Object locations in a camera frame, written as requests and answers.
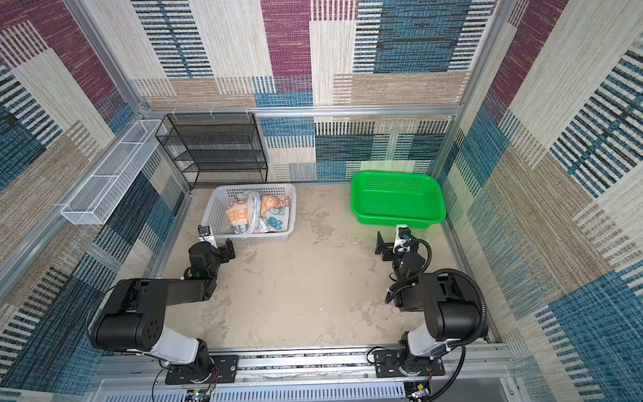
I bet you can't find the blue bunny pattern towel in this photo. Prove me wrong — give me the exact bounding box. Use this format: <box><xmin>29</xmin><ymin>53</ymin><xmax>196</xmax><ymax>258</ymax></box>
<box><xmin>255</xmin><ymin>206</ymin><xmax>291</xmax><ymax>234</ymax></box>

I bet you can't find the green plastic basket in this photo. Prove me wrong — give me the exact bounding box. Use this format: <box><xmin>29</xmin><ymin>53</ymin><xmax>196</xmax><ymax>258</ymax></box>
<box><xmin>350</xmin><ymin>171</ymin><xmax>447</xmax><ymax>229</ymax></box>

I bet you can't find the white plastic laundry basket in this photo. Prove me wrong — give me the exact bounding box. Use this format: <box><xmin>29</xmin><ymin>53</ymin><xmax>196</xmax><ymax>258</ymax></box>
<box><xmin>200</xmin><ymin>184</ymin><xmax>296</xmax><ymax>244</ymax></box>

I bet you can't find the black wire shelf rack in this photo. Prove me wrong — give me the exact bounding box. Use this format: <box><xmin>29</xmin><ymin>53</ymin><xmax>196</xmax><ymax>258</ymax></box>
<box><xmin>155</xmin><ymin>112</ymin><xmax>269</xmax><ymax>189</ymax></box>

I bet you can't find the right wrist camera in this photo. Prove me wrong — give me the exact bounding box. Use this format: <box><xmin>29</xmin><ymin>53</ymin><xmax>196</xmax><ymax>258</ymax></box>
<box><xmin>394</xmin><ymin>225</ymin><xmax>413</xmax><ymax>254</ymax></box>

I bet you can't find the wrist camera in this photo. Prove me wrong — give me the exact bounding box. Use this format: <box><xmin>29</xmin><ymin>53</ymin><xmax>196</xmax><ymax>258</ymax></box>
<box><xmin>198</xmin><ymin>225</ymin><xmax>217</xmax><ymax>247</ymax></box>
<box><xmin>394</xmin><ymin>225</ymin><xmax>413</xmax><ymax>254</ymax></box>

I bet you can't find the white wire mesh tray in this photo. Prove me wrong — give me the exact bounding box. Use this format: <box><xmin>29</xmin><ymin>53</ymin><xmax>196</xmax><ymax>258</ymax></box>
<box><xmin>60</xmin><ymin>120</ymin><xmax>161</xmax><ymax>225</ymax></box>

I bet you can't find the orange blue lettered towel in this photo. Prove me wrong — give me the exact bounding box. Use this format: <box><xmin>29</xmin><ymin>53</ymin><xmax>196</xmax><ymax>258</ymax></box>
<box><xmin>227</xmin><ymin>192</ymin><xmax>292</xmax><ymax>235</ymax></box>

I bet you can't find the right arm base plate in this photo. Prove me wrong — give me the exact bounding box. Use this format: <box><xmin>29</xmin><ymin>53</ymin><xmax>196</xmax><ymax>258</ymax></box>
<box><xmin>366</xmin><ymin>347</ymin><xmax>445</xmax><ymax>378</ymax></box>

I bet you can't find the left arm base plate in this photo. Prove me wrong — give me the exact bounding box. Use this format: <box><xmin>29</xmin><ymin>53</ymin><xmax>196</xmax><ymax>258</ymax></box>
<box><xmin>164</xmin><ymin>354</ymin><xmax>239</xmax><ymax>385</ymax></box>

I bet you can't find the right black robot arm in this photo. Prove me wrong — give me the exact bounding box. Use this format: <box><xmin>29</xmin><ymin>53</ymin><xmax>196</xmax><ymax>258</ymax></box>
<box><xmin>367</xmin><ymin>226</ymin><xmax>488</xmax><ymax>378</ymax></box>

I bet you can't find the aluminium front rail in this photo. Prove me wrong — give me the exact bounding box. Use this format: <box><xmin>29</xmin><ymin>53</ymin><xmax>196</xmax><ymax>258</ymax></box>
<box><xmin>84</xmin><ymin>342</ymin><xmax>529</xmax><ymax>401</ymax></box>

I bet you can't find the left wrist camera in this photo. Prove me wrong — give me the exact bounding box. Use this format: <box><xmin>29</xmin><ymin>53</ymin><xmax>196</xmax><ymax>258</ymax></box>
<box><xmin>198</xmin><ymin>225</ymin><xmax>217</xmax><ymax>247</ymax></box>

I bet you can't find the black corrugated cable conduit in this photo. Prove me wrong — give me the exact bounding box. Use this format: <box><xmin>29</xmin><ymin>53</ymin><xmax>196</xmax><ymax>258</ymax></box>
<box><xmin>383</xmin><ymin>237</ymin><xmax>489</xmax><ymax>402</ymax></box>

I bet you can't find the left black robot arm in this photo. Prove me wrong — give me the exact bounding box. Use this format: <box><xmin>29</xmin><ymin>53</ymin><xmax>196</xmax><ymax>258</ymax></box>
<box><xmin>89</xmin><ymin>239</ymin><xmax>235</xmax><ymax>385</ymax></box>

